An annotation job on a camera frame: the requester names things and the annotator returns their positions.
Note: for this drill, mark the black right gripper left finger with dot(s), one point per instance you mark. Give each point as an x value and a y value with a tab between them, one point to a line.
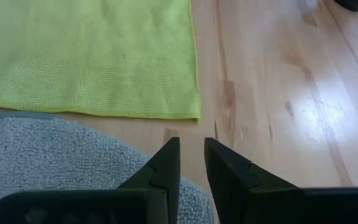
163	174

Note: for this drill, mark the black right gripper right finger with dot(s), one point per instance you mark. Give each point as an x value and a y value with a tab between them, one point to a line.
228	180

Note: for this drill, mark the grey microfiber towel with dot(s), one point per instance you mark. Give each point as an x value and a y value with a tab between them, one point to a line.
42	155

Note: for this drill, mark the green microfiber towel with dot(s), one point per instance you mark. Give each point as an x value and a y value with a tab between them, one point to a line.
89	56

